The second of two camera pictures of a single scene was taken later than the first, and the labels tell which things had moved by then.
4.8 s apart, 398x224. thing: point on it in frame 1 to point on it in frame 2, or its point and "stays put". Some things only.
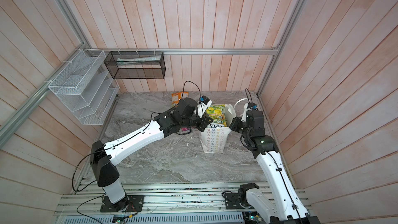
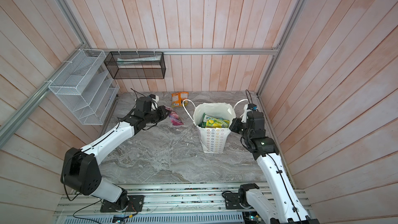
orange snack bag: [175, 97] stays put
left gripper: [204, 122] to [161, 109]
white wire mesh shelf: [85, 87] stays put
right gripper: [237, 122] stays put
